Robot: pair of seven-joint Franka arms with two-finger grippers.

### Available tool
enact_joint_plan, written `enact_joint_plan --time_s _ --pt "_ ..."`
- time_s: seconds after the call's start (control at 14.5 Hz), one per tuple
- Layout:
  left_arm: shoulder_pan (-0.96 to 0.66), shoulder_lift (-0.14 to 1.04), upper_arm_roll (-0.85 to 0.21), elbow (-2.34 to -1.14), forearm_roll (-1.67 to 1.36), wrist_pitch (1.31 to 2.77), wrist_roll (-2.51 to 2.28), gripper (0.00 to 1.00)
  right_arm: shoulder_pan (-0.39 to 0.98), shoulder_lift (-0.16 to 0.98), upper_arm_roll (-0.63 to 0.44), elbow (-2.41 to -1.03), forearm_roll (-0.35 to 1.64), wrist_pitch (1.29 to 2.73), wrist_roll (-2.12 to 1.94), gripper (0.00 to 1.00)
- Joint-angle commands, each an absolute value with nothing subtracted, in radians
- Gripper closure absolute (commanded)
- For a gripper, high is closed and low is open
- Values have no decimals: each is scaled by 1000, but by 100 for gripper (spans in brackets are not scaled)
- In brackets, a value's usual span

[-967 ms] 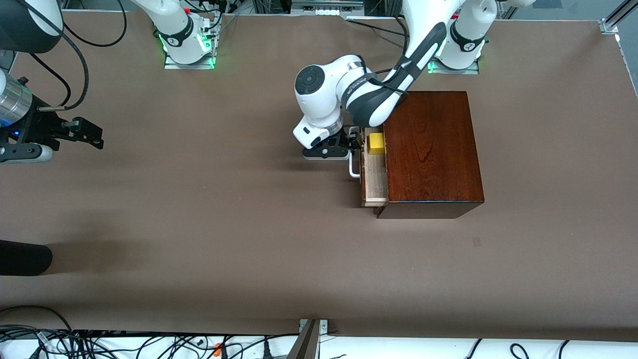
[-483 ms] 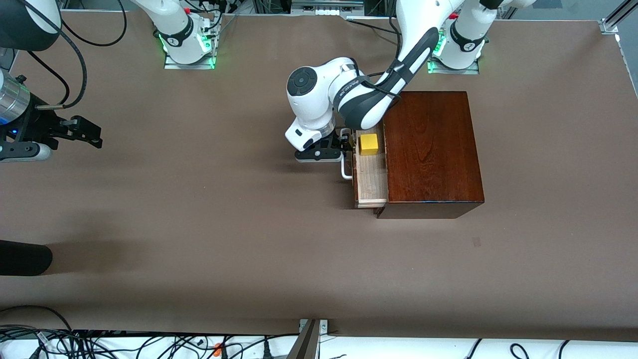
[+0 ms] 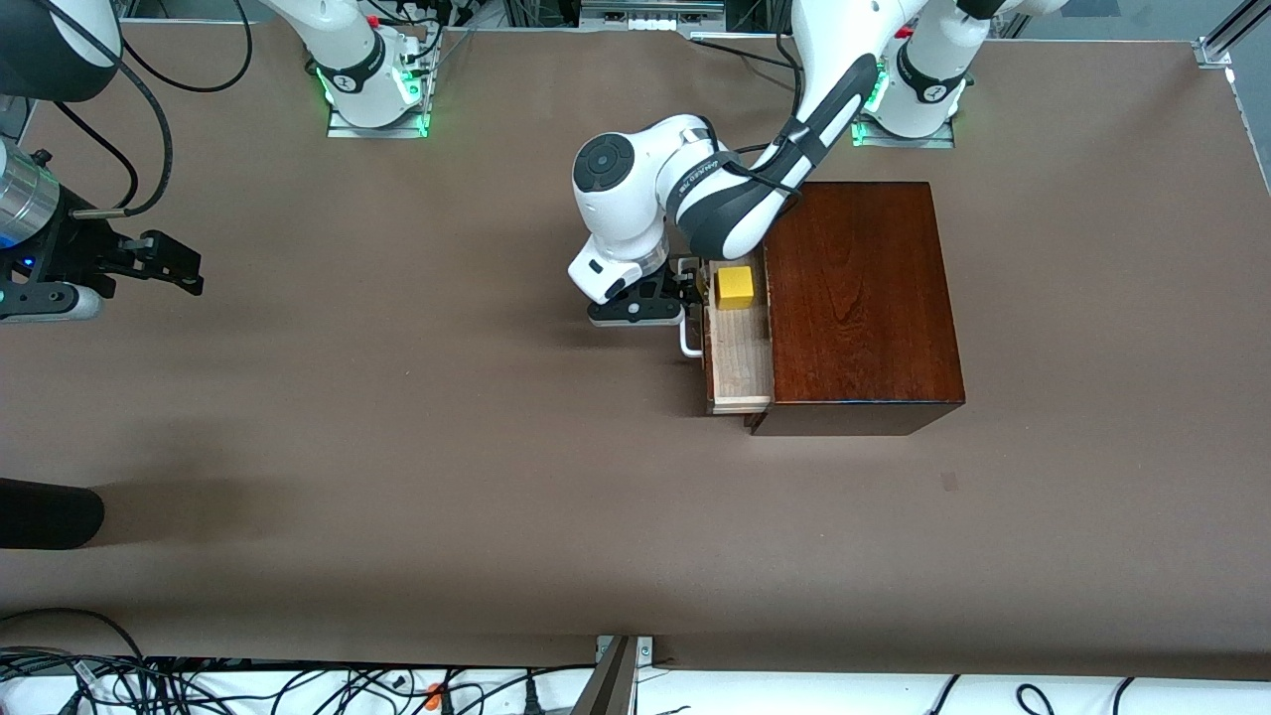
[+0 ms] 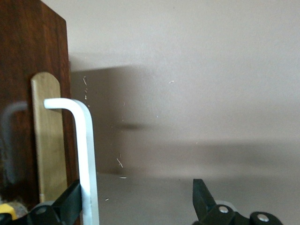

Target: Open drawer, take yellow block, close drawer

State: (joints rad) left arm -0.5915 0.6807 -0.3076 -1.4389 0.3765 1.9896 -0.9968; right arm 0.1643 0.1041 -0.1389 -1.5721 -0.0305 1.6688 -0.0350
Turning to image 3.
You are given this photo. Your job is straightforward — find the black rounded cylinder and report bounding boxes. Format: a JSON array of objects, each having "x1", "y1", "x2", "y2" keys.
[{"x1": 0, "y1": 479, "x2": 105, "y2": 550}]

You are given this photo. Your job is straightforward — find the dark metal post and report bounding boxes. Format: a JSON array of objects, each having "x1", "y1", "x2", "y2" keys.
[{"x1": 571, "y1": 636, "x2": 636, "y2": 715}]

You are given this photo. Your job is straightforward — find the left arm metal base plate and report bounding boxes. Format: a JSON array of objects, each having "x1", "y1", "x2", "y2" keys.
[{"x1": 850, "y1": 60, "x2": 956, "y2": 150}]

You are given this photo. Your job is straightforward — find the black looping arm cable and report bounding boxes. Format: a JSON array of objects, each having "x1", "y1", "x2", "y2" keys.
[{"x1": 117, "y1": 0, "x2": 253, "y2": 94}]

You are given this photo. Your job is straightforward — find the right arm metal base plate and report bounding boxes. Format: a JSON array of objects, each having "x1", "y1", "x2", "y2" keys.
[{"x1": 328, "y1": 60, "x2": 430, "y2": 138}]

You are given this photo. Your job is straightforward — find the tangled black cable bundle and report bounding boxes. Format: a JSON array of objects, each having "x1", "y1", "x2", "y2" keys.
[{"x1": 0, "y1": 608, "x2": 597, "y2": 715}]

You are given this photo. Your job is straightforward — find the long black table cable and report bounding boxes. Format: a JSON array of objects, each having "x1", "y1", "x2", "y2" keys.
[{"x1": 690, "y1": 33, "x2": 797, "y2": 71}]

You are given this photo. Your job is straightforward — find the dark brown wooden cabinet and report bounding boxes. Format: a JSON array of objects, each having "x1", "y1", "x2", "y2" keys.
[{"x1": 745, "y1": 182, "x2": 966, "y2": 436}]

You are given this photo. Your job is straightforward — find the wooden drawer with white handle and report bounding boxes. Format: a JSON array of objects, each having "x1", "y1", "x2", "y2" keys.
[{"x1": 678, "y1": 248, "x2": 776, "y2": 416}]

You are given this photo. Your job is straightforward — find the yellow block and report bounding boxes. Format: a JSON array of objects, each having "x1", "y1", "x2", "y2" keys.
[{"x1": 715, "y1": 265, "x2": 756, "y2": 311}]

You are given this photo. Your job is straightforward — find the aluminium frame corner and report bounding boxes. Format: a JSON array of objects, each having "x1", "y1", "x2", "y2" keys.
[{"x1": 1197, "y1": 0, "x2": 1271, "y2": 69}]

